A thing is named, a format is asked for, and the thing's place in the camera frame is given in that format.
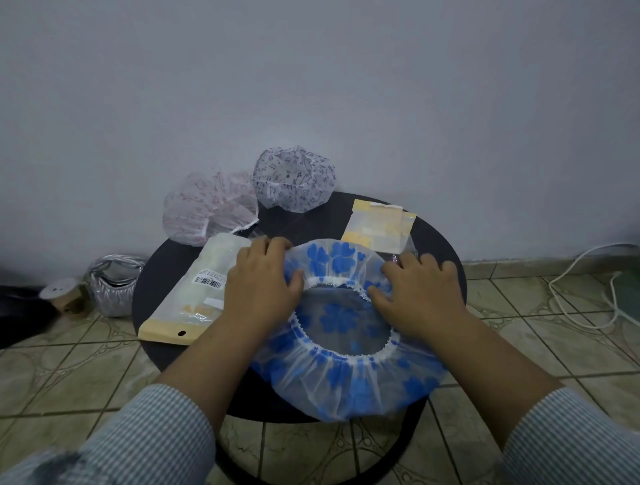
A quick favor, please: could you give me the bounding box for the black bag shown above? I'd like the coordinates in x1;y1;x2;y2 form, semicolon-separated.
0;284;59;350

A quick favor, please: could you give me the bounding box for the black round side table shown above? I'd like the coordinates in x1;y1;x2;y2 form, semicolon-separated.
131;191;469;485

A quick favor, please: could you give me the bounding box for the blue flower shower cap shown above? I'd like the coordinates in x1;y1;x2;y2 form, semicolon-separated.
249;239;449;423

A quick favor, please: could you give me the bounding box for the person's left hand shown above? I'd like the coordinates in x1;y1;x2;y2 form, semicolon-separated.
222;236;305;346

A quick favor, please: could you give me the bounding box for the silver quilted handbag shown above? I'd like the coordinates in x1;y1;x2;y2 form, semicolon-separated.
83;253;149;318

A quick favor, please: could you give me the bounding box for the cream packet with barcode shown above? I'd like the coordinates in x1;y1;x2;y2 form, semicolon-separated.
137;233;253;346

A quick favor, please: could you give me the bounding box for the pink print shower cap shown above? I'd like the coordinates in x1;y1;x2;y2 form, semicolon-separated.
162;171;260;247

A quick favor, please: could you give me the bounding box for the ribbon spool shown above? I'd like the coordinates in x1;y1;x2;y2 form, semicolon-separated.
39;278;89;314

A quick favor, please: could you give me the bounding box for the white cable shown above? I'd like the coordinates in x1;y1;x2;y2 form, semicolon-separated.
548;243;640;330

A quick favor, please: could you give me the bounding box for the person's right hand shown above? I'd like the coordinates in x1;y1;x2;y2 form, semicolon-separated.
367;251;469;346

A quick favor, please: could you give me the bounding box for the person's right forearm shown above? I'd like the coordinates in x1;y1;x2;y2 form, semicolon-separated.
429;314;640;485

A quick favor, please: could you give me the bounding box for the stack of yellow small pouches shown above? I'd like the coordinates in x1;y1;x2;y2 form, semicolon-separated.
341;199;417;256

